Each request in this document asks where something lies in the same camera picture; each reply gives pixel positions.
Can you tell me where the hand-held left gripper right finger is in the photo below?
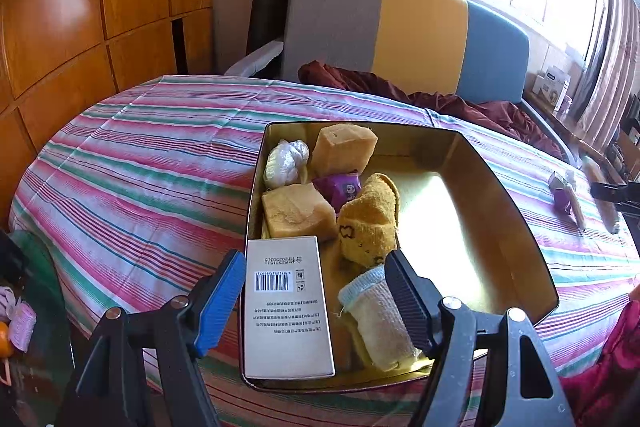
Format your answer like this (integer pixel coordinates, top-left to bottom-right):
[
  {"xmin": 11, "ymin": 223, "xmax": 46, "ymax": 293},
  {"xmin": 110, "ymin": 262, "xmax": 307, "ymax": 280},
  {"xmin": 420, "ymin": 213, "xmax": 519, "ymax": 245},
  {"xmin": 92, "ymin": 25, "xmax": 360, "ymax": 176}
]
[{"xmin": 384, "ymin": 249, "xmax": 576, "ymax": 427}]

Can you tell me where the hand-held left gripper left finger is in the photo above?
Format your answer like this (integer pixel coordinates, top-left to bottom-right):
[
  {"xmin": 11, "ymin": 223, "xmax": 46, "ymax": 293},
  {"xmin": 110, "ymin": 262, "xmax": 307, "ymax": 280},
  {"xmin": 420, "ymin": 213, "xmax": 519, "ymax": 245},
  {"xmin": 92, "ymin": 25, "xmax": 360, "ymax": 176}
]
[{"xmin": 55, "ymin": 249, "xmax": 248, "ymax": 427}]

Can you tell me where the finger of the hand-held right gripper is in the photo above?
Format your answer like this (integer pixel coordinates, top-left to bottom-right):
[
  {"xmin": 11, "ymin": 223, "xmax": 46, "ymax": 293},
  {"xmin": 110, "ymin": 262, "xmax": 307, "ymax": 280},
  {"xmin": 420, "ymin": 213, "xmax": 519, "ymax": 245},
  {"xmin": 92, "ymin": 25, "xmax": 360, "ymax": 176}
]
[
  {"xmin": 590, "ymin": 179, "xmax": 640, "ymax": 204},
  {"xmin": 614, "ymin": 201, "xmax": 640, "ymax": 223}
]

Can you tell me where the white sock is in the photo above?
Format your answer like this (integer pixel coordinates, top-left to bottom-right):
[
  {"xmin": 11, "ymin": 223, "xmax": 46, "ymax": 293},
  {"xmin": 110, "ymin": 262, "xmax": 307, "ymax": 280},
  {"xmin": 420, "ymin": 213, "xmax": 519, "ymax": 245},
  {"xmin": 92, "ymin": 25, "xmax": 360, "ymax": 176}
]
[{"xmin": 337, "ymin": 266, "xmax": 426, "ymax": 370}]

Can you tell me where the small cardboard box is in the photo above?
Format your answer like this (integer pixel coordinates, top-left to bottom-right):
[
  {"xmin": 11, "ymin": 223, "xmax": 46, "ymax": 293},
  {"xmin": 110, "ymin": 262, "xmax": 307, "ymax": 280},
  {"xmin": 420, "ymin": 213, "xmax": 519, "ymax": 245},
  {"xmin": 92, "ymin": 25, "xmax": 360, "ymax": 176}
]
[{"xmin": 548, "ymin": 171, "xmax": 576, "ymax": 212}]

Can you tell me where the white barcode box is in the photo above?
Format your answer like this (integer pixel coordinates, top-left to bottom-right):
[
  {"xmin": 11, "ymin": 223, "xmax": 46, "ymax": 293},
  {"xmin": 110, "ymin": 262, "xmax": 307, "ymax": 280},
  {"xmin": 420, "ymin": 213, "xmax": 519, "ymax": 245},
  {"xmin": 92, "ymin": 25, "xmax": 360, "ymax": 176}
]
[{"xmin": 243, "ymin": 235, "xmax": 336, "ymax": 380}]

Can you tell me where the yellow sock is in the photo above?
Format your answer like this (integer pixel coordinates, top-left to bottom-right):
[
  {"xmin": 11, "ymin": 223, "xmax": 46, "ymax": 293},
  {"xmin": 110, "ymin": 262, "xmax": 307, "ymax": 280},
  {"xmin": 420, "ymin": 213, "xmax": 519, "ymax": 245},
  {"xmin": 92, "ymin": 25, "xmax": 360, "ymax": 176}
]
[{"xmin": 337, "ymin": 173, "xmax": 401, "ymax": 269}]

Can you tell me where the gold tin box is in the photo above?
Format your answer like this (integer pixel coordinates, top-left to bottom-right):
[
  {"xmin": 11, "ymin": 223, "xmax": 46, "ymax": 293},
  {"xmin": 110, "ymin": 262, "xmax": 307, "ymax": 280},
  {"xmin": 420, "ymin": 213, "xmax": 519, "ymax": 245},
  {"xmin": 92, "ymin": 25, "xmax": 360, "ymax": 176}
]
[{"xmin": 239, "ymin": 122, "xmax": 560, "ymax": 392}]

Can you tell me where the yellow sponge block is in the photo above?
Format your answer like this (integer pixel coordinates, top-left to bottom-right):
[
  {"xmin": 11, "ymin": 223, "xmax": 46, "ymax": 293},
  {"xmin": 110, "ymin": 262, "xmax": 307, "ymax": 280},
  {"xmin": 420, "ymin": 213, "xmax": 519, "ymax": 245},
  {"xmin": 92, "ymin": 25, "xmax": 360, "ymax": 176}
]
[
  {"xmin": 261, "ymin": 182, "xmax": 337, "ymax": 242},
  {"xmin": 311, "ymin": 123, "xmax": 379, "ymax": 180}
]

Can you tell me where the purple snack packet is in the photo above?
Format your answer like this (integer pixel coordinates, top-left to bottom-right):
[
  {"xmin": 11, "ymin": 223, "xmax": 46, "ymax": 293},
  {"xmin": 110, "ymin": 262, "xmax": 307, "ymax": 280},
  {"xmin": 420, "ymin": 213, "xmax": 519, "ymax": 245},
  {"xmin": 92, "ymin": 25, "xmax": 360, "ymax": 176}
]
[{"xmin": 312, "ymin": 171, "xmax": 363, "ymax": 208}]

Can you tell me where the white plastic bag bundle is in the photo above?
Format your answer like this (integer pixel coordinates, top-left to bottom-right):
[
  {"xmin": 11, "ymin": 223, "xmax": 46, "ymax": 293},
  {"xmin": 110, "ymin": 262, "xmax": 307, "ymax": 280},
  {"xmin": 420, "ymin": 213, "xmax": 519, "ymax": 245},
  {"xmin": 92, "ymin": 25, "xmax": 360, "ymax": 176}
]
[{"xmin": 263, "ymin": 139, "xmax": 311, "ymax": 188}]

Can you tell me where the wooden desk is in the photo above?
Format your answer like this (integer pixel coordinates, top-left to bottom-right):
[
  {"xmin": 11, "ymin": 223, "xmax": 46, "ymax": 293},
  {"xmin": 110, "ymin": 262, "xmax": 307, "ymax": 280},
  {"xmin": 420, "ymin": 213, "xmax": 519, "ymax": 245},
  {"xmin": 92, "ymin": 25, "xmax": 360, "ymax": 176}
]
[{"xmin": 522, "ymin": 92, "xmax": 640, "ymax": 178}]

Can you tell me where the white appliance carton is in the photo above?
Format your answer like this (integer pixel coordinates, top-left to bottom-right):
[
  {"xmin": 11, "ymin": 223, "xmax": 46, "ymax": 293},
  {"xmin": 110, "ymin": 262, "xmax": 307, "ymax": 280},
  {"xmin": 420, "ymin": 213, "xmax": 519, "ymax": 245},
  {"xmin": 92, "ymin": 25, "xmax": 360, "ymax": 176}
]
[{"xmin": 530, "ymin": 64, "xmax": 572, "ymax": 112}]

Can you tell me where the striped curtain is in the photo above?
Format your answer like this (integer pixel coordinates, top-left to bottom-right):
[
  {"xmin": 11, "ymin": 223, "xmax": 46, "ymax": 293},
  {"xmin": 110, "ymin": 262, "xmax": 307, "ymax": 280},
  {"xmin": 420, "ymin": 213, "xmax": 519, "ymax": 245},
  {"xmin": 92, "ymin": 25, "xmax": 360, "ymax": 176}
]
[{"xmin": 575, "ymin": 0, "xmax": 640, "ymax": 138}]

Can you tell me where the maroon cloth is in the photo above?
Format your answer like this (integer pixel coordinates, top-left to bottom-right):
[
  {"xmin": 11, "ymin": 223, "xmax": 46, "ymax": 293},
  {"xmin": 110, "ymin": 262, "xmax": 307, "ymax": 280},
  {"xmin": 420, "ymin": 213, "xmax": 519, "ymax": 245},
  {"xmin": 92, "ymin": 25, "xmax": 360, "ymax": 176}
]
[{"xmin": 298, "ymin": 59, "xmax": 563, "ymax": 158}]

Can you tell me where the magenta cloth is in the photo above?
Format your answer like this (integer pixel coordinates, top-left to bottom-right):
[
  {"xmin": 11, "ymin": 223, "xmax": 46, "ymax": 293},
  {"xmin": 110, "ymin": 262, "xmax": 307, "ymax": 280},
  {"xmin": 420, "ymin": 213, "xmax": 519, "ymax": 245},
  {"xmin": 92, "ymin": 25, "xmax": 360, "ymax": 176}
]
[{"xmin": 559, "ymin": 284, "xmax": 640, "ymax": 427}]

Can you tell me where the striped bed sheet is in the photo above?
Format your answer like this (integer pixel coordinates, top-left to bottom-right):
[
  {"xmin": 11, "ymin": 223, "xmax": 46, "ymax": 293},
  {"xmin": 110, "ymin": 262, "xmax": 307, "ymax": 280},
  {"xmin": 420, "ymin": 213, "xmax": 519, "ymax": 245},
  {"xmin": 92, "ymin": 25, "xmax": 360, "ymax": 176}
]
[{"xmin": 9, "ymin": 74, "xmax": 640, "ymax": 427}]

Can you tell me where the green glass table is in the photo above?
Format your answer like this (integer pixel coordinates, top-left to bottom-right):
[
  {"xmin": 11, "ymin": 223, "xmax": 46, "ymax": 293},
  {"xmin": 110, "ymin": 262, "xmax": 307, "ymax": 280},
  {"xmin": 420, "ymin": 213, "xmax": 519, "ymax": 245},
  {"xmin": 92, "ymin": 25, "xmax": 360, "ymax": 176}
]
[{"xmin": 0, "ymin": 229, "xmax": 76, "ymax": 427}]

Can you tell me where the blue yellow grey sofa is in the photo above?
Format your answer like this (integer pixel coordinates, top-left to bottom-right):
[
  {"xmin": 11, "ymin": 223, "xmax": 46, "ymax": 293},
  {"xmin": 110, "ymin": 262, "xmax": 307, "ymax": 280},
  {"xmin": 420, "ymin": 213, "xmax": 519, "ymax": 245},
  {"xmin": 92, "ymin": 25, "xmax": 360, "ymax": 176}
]
[{"xmin": 222, "ymin": 0, "xmax": 576, "ymax": 158}]

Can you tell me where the wooden wardrobe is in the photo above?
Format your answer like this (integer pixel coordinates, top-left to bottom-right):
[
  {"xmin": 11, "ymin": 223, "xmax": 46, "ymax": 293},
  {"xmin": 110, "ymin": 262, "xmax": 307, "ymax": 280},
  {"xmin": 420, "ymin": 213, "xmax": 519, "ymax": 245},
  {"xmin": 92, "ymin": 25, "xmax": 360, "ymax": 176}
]
[{"xmin": 0, "ymin": 0, "xmax": 218, "ymax": 228}]

